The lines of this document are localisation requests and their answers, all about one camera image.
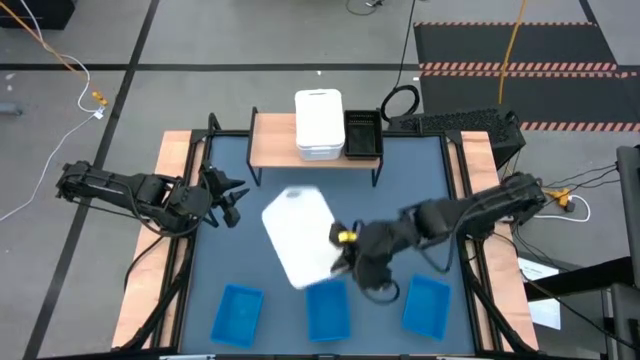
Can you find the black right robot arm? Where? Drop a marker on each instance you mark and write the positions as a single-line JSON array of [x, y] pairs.
[[480, 205]]

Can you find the orange power strip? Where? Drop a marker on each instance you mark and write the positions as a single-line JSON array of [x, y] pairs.
[[562, 197]]

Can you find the wooden shelf black metal legs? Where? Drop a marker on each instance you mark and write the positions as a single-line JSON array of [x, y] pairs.
[[272, 145]]

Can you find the blue slotted plastic basket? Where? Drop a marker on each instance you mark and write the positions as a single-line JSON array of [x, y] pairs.
[[327, 312], [426, 307], [237, 317]]

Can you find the black hazard-striped floor mat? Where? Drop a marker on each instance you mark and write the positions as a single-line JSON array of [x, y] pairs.
[[560, 45]]

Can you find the black perforated computer tower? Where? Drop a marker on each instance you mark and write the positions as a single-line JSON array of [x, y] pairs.
[[465, 122]]

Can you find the black horizontal beam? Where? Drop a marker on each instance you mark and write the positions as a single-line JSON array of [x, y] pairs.
[[585, 280]]

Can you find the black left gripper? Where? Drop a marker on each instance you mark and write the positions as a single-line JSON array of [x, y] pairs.
[[232, 217]]

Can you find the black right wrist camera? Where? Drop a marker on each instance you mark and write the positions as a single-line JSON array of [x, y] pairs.
[[380, 247]]

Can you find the grey upright post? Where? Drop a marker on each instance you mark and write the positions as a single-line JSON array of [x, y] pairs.
[[629, 210]]

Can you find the black aluminium table frame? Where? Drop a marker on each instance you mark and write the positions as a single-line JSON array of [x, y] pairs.
[[200, 134]]

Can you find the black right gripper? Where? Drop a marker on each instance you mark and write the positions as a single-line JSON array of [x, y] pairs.
[[377, 275]]

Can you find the black box on floor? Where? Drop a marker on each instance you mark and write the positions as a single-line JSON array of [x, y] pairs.
[[35, 12]]

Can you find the grey cabinet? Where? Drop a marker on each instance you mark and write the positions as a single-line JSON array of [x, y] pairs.
[[582, 335]]

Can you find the white paper sheet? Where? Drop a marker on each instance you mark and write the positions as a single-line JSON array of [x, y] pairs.
[[542, 312]]

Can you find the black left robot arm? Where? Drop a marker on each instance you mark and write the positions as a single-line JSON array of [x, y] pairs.
[[125, 192]]

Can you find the yellow tape tag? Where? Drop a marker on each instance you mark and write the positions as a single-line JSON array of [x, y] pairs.
[[348, 237]]

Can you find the small grey floor object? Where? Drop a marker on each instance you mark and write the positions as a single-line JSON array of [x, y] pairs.
[[10, 109]]

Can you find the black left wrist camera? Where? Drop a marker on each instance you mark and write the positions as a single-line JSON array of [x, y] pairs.
[[210, 187]]

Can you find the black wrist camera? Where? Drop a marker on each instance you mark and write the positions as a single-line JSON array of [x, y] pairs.
[[210, 187], [380, 247]]

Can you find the black slotted plastic basket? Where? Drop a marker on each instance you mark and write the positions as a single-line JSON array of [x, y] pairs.
[[364, 158], [363, 135]]

